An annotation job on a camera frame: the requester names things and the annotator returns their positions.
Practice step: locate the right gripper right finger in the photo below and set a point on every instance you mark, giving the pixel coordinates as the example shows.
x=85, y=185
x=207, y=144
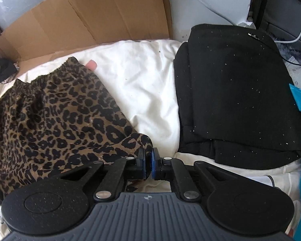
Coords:
x=176, y=173

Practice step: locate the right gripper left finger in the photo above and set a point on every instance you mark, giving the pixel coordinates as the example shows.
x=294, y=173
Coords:
x=119, y=173

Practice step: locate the leopard print skirt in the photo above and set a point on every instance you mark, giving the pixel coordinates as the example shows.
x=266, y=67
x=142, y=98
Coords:
x=60, y=121

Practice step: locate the black clothes pile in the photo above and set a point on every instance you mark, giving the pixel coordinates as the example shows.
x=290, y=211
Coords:
x=8, y=71

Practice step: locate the folded black garment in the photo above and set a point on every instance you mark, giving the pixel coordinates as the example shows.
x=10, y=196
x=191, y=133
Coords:
x=234, y=98

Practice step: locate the cream bear print bedsheet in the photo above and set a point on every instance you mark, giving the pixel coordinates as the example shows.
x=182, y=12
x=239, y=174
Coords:
x=140, y=78

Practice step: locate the brown cardboard sheet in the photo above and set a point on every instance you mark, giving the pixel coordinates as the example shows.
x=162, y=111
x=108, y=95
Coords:
x=56, y=28

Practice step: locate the grey storage box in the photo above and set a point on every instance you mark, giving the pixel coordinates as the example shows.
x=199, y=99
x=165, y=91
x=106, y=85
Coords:
x=282, y=19

